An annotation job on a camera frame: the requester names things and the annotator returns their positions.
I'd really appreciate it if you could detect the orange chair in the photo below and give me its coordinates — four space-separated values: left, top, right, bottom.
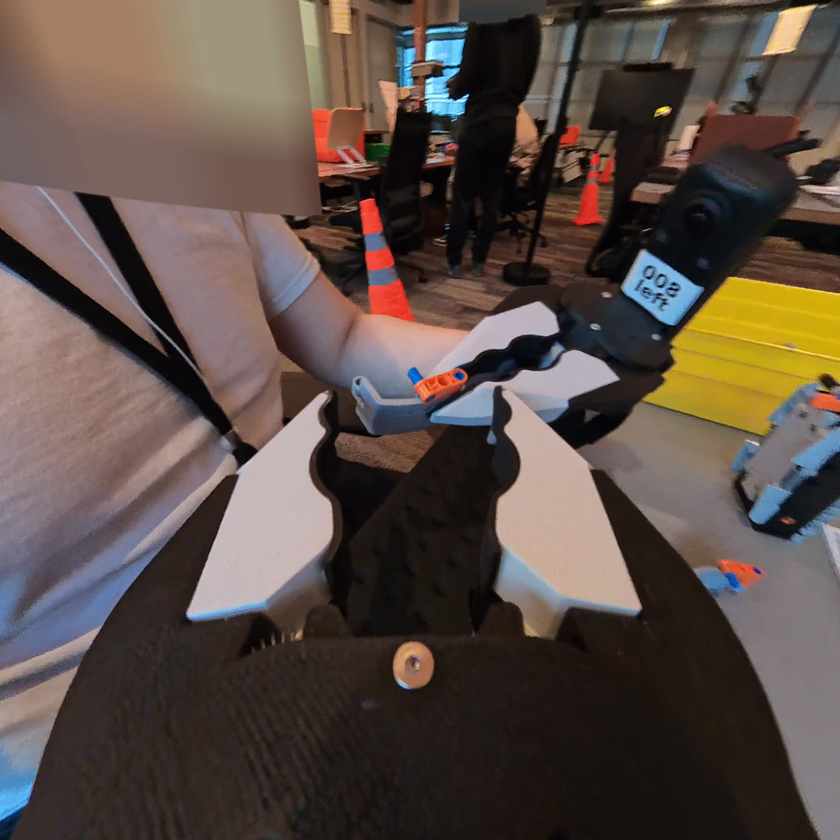
312 108 368 165

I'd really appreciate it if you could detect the black monitor on stand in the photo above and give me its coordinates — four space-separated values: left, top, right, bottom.
584 63 697 277

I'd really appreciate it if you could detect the yellow plastic bin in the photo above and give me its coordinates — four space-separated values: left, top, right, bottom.
643 276 840 437

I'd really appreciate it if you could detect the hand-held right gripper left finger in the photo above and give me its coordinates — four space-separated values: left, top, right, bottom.
185 390 345 634

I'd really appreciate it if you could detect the background wooden table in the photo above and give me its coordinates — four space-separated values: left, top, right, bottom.
318 157 457 198

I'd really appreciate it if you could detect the grey desk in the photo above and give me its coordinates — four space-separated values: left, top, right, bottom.
577 400 840 840

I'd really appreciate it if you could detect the person's left forearm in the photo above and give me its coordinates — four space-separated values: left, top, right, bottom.
269 272 470 398

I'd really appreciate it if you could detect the thin white cord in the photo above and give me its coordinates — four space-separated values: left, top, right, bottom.
36 185 204 378

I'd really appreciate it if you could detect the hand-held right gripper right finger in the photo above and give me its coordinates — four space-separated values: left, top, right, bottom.
487 386 643 639

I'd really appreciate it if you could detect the black floor stand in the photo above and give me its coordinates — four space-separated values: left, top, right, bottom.
502 0 595 286

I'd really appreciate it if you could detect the grey curved panel orange connector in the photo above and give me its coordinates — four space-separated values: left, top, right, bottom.
696 558 767 595
351 366 470 437

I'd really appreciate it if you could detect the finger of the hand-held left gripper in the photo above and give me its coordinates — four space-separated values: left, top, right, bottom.
428 341 623 427
430 301 565 388

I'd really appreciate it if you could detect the black office chair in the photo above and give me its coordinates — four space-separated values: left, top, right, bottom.
377 108 434 283

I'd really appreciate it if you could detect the brown board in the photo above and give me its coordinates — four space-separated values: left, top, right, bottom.
689 113 802 165

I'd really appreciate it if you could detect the black grey building block assembly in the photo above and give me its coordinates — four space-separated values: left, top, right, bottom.
730 374 840 542

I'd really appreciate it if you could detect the black lanyard strap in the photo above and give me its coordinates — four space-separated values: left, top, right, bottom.
0 192 257 467

